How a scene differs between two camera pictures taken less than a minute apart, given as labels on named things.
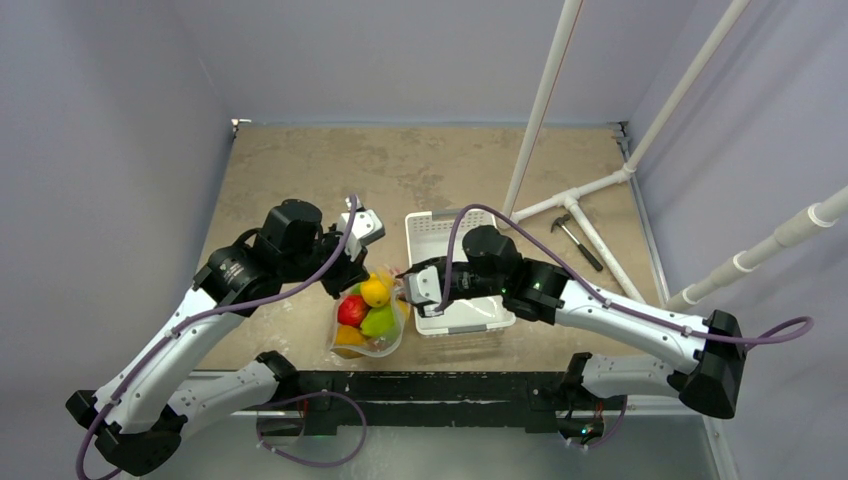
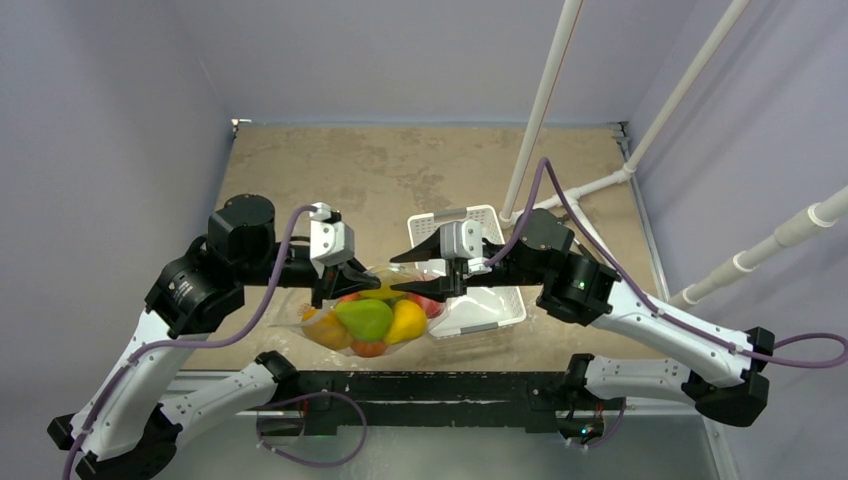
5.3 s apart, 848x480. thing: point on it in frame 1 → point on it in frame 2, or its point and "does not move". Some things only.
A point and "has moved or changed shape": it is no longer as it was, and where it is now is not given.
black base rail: [331, 399] does not move
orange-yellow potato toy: [349, 335] → [330, 332]
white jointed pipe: [824, 214] does not move
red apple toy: [351, 310] has moved or changed shape
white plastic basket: [427, 233] does not move
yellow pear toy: [374, 292] → [409, 322]
